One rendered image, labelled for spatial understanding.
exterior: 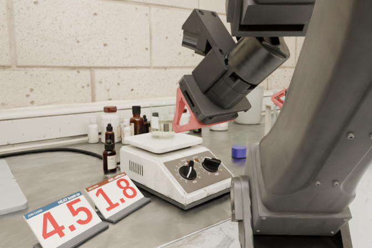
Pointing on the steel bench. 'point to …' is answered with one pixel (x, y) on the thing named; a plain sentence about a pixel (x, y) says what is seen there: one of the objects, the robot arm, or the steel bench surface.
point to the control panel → (208, 179)
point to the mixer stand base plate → (10, 191)
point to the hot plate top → (156, 146)
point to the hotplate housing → (163, 186)
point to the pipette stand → (268, 116)
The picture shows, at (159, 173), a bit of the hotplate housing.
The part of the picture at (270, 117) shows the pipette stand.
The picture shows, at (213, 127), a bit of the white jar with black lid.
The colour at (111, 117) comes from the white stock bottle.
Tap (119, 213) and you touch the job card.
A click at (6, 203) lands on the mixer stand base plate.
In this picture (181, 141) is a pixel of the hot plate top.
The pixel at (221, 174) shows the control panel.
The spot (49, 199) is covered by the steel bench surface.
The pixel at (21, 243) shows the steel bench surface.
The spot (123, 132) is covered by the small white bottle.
